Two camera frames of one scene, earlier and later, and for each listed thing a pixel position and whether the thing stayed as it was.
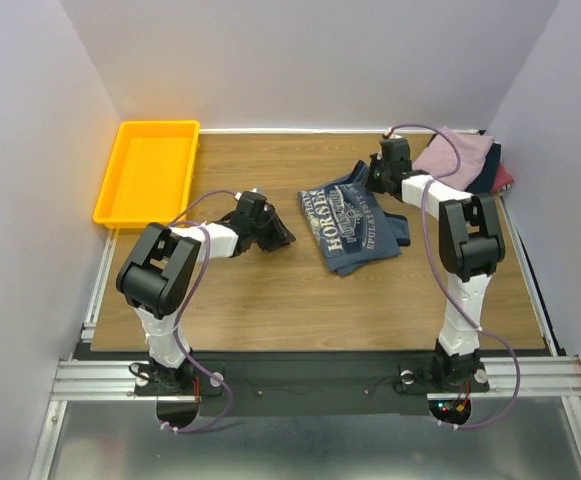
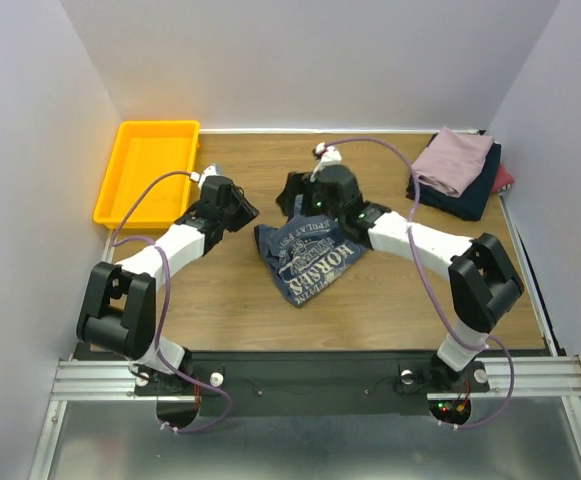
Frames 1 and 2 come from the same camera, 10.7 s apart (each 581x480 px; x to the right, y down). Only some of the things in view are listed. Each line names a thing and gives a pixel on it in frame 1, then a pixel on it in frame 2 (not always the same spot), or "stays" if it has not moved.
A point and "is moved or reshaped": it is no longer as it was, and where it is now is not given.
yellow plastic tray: [151, 175] stays
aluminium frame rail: [96, 380] stays
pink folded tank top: [438, 158] stays
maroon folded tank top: [502, 178] stays
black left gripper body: [268, 234] → [239, 213]
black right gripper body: [375, 176] → [292, 192]
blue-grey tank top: [350, 225] is moved or reshaped
